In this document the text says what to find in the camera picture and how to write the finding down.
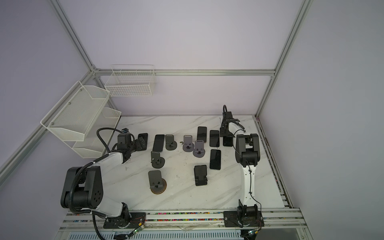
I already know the white wire basket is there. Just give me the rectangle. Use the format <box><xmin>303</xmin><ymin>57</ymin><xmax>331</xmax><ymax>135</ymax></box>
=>
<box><xmin>105</xmin><ymin>65</ymin><xmax>157</xmax><ymax>97</ymax></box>

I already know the black round stand left middle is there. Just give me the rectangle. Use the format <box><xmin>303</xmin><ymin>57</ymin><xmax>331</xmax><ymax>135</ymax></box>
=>
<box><xmin>151</xmin><ymin>151</ymin><xmax>165</xmax><ymax>169</ymax></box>

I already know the black folding stand front right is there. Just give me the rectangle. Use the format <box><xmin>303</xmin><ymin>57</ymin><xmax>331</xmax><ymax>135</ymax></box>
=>
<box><xmin>194</xmin><ymin>165</ymin><xmax>208</xmax><ymax>187</ymax></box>

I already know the lower white mesh shelf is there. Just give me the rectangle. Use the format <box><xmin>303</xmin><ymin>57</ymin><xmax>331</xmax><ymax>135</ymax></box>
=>
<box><xmin>71</xmin><ymin>107</ymin><xmax>122</xmax><ymax>159</ymax></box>

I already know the white mesh shelf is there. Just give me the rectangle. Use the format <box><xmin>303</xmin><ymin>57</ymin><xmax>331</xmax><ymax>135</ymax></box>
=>
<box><xmin>40</xmin><ymin>82</ymin><xmax>111</xmax><ymax>142</ymax></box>
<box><xmin>71</xmin><ymin>107</ymin><xmax>122</xmax><ymax>159</ymax></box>

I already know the left black corrugated cable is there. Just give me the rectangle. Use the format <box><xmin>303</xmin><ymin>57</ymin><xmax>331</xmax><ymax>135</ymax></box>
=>
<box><xmin>67</xmin><ymin>126</ymin><xmax>124</xmax><ymax>214</ymax></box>

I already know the black phone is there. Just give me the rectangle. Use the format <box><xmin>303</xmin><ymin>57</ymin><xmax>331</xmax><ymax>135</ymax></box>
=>
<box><xmin>153</xmin><ymin>135</ymin><xmax>165</xmax><ymax>153</ymax></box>
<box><xmin>210</xmin><ymin>149</ymin><xmax>221</xmax><ymax>170</ymax></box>
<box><xmin>137</xmin><ymin>133</ymin><xmax>148</xmax><ymax>151</ymax></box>
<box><xmin>197</xmin><ymin>126</ymin><xmax>208</xmax><ymax>143</ymax></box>
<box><xmin>223</xmin><ymin>137</ymin><xmax>233</xmax><ymax>147</ymax></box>
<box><xmin>210</xmin><ymin>130</ymin><xmax>220</xmax><ymax>148</ymax></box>

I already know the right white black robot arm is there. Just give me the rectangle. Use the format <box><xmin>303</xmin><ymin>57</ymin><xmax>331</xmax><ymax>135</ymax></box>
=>
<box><xmin>220</xmin><ymin>106</ymin><xmax>262</xmax><ymax>228</ymax></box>

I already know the aluminium frame back bar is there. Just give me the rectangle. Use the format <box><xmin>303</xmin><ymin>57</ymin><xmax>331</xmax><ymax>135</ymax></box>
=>
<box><xmin>94</xmin><ymin>69</ymin><xmax>276</xmax><ymax>77</ymax></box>

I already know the upper white mesh shelf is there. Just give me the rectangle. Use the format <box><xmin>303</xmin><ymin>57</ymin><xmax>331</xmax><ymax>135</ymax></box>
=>
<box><xmin>40</xmin><ymin>82</ymin><xmax>111</xmax><ymax>142</ymax></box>

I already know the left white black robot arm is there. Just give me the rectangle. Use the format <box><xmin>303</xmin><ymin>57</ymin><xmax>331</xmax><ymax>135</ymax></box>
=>
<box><xmin>60</xmin><ymin>132</ymin><xmax>148</xmax><ymax>221</ymax></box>

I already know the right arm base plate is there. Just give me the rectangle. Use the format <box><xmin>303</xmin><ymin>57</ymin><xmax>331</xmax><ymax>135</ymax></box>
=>
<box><xmin>224</xmin><ymin>211</ymin><xmax>265</xmax><ymax>228</ymax></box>

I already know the grey round stand back right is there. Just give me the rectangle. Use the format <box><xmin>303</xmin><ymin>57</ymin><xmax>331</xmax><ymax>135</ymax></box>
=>
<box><xmin>193</xmin><ymin>140</ymin><xmax>206</xmax><ymax>158</ymax></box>

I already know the aluminium mounting rail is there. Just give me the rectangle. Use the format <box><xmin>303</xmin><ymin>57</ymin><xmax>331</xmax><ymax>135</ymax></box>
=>
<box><xmin>59</xmin><ymin>208</ymin><xmax>308</xmax><ymax>232</ymax></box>

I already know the wooden base phone stand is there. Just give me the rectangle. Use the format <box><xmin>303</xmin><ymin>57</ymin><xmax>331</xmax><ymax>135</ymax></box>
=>
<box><xmin>148</xmin><ymin>170</ymin><xmax>167</xmax><ymax>195</ymax></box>

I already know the grey stand back centre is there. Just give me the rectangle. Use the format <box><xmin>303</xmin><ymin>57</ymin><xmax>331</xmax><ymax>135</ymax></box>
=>
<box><xmin>182</xmin><ymin>135</ymin><xmax>195</xmax><ymax>153</ymax></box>

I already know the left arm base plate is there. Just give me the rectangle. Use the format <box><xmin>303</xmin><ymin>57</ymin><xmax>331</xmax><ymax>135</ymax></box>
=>
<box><xmin>103</xmin><ymin>212</ymin><xmax>146</xmax><ymax>229</ymax></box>

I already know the black stand back left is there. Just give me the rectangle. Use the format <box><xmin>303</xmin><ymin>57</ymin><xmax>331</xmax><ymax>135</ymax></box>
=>
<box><xmin>165</xmin><ymin>135</ymin><xmax>177</xmax><ymax>151</ymax></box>

